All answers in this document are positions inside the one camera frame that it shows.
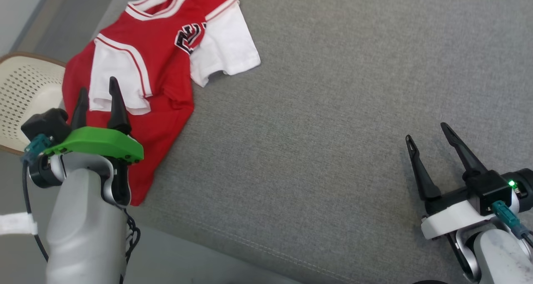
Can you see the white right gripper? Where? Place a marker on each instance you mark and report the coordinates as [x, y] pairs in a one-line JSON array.
[[449, 219]]

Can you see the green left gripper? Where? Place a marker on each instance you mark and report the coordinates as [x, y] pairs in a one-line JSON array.
[[95, 140]]

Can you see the red and white basketball jersey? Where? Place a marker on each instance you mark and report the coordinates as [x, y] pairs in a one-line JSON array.
[[158, 67]]

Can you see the cream perforated laundry basket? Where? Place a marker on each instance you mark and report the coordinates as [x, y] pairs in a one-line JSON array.
[[25, 96]]

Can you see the grey fabric sofa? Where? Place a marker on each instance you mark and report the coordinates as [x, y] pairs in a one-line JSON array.
[[333, 130]]

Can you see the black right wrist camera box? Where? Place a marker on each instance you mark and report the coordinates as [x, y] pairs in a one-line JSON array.
[[491, 188]]

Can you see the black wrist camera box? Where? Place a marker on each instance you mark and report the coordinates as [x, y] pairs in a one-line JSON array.
[[46, 123], [491, 188]]

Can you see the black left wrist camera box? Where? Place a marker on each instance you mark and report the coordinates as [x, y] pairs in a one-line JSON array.
[[46, 123]]

